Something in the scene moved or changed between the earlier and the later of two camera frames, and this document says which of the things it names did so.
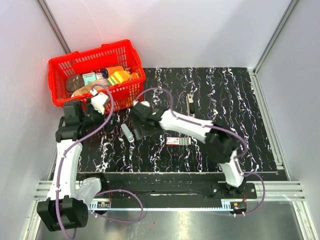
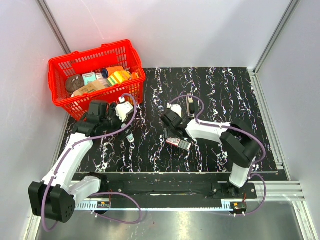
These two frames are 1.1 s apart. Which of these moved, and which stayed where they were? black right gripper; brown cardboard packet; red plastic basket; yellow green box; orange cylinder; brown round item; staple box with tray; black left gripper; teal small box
Moved: staple box with tray; black left gripper; black right gripper
Stayed: orange cylinder; red plastic basket; brown cardboard packet; teal small box; yellow green box; brown round item
